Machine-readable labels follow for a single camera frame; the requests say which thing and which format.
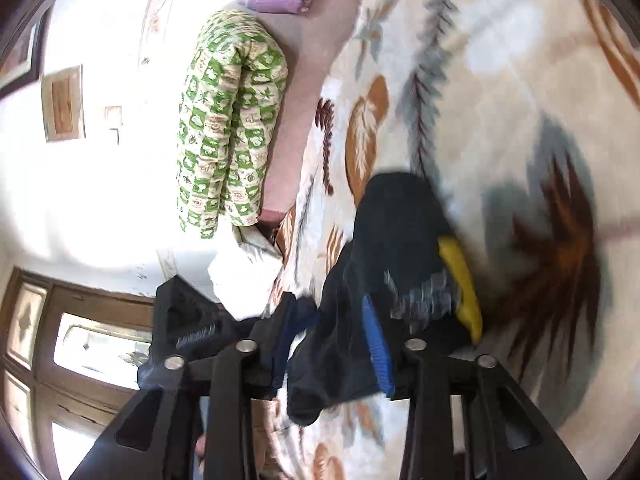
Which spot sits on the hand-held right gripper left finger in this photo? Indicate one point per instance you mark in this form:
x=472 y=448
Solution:
x=285 y=345

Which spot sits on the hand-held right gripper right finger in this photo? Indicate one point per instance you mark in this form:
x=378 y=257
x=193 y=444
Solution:
x=380 y=355

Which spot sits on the black pants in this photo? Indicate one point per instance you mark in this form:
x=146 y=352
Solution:
x=400 y=220

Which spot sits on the white floral pillow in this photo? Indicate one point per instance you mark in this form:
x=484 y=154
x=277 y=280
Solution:
x=245 y=275

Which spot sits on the wooden glass door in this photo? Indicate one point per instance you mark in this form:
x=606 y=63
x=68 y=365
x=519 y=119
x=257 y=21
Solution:
x=100 y=310

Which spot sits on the green checked quilt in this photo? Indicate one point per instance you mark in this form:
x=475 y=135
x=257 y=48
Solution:
x=225 y=125

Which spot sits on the pink bed sheet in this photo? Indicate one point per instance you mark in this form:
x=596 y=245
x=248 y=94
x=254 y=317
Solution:
x=310 y=85

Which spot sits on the leaf print blanket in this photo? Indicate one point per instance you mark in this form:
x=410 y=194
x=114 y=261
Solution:
x=500 y=85

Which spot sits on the small wall switch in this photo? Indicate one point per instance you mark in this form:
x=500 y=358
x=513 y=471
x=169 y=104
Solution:
x=113 y=117

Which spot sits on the wooden wall frame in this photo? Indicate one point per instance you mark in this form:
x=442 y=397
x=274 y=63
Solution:
x=62 y=102

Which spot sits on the dark picture frame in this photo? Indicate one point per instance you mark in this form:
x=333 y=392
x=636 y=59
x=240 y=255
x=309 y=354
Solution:
x=20 y=60

